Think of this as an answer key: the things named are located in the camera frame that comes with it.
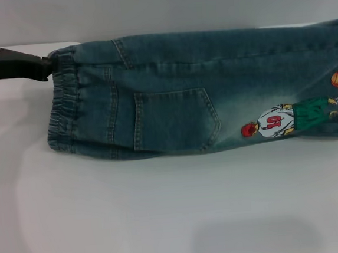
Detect blue denim shorts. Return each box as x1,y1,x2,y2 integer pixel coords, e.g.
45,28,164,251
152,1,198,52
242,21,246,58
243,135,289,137
38,17,338,167

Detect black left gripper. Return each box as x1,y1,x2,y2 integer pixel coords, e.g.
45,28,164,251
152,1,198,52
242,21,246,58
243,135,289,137
0,42,63,87

